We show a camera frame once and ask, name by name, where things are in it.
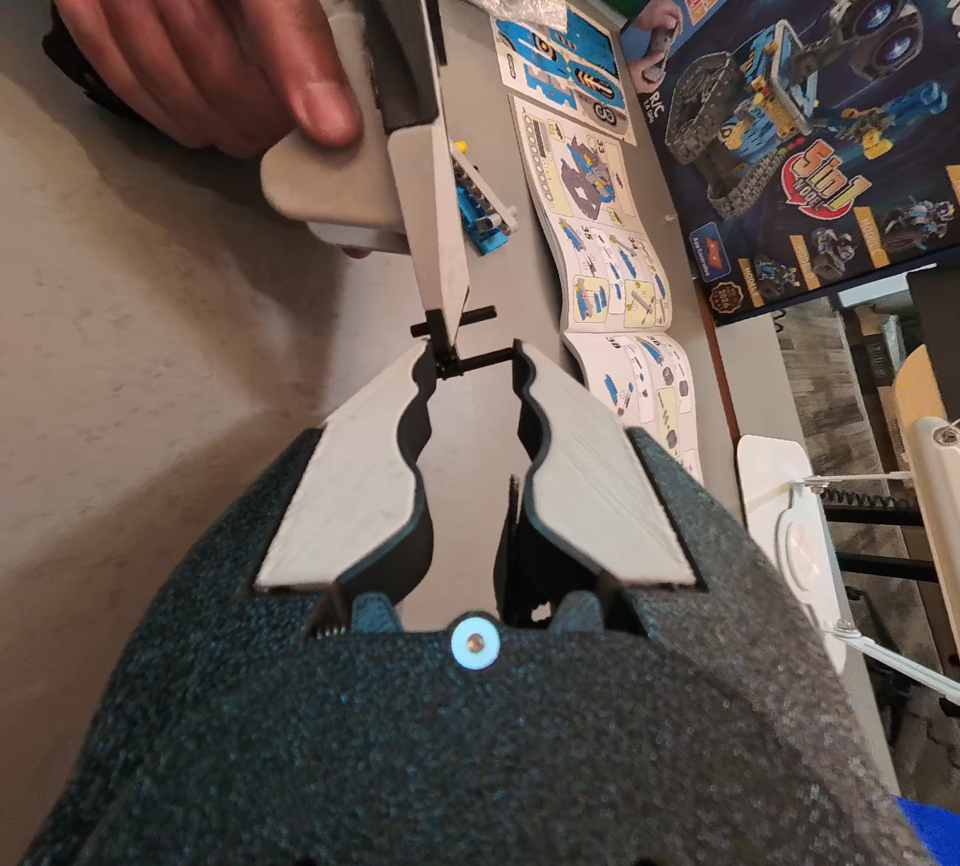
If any sticker sheet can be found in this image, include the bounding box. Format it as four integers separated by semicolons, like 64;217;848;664
491;7;639;147

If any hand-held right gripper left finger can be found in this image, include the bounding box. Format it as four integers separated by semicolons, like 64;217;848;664
253;340;438;596

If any blue plastic bin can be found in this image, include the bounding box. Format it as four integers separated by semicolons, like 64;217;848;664
892;795;960;866

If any black board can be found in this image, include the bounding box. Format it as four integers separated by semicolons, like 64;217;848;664
903;265;960;372

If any blue grey yellow brick assembly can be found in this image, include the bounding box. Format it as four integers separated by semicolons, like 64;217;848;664
448;139;520;256

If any instruction booklet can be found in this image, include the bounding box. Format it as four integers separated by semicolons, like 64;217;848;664
508;94;706;485

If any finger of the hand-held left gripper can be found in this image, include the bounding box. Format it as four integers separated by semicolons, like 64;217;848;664
387;118;473;351

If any toy robot box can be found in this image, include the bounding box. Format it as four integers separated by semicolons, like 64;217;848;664
618;0;960;326

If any black pin connector piece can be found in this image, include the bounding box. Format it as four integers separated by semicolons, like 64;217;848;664
411;306;519;380

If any person's left hand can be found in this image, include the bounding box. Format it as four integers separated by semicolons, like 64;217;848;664
0;0;365;158

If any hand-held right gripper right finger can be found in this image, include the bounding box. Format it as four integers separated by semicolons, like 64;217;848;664
511;338;702;593

